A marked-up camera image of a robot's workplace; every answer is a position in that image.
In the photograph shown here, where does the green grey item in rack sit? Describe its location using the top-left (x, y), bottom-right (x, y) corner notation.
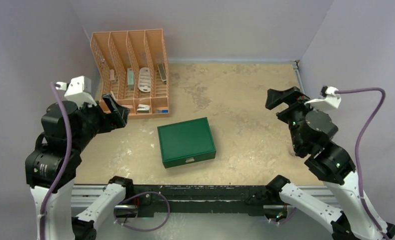
top-left (127, 67), bottom-right (135, 90)

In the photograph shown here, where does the pink capped tube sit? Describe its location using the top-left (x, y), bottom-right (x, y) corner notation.
top-left (289, 149), bottom-right (298, 157)

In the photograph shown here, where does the green jewelry box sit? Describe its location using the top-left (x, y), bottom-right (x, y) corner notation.
top-left (157, 117), bottom-right (217, 169)

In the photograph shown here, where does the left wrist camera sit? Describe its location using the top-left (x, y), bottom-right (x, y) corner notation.
top-left (55, 76), bottom-right (98, 109)

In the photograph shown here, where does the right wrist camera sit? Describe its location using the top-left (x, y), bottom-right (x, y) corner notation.
top-left (304, 86), bottom-right (342, 112)

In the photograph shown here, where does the orange file organizer rack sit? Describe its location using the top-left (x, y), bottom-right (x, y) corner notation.
top-left (90, 28), bottom-right (170, 119)

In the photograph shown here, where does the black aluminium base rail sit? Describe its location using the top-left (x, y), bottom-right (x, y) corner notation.
top-left (71, 183), bottom-right (331, 220)

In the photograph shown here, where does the grey flat item in rack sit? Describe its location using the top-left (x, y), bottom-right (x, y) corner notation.
top-left (157, 63), bottom-right (168, 83)

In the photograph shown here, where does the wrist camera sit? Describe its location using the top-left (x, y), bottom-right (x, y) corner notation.
top-left (304, 86), bottom-right (342, 112)
top-left (55, 76), bottom-right (98, 109)

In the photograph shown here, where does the white clip in front tray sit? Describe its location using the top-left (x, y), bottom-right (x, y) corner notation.
top-left (136, 104), bottom-right (151, 114)

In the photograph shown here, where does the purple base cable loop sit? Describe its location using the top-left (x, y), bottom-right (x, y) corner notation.
top-left (113, 191), bottom-right (171, 232)

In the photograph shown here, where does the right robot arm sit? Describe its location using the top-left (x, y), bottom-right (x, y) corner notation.
top-left (265, 86), bottom-right (395, 240)

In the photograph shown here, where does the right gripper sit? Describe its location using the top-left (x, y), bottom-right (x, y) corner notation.
top-left (264, 86), bottom-right (325, 153)

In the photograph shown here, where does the white stick in rack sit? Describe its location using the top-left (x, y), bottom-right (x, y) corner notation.
top-left (110, 91), bottom-right (117, 101)

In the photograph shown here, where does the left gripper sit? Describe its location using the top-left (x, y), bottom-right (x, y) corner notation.
top-left (72, 92), bottom-right (129, 151)

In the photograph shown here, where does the pink item in rack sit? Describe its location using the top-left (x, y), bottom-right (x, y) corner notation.
top-left (109, 69), bottom-right (117, 83)

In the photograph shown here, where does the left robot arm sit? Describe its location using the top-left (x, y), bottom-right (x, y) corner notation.
top-left (25, 94), bottom-right (135, 240)

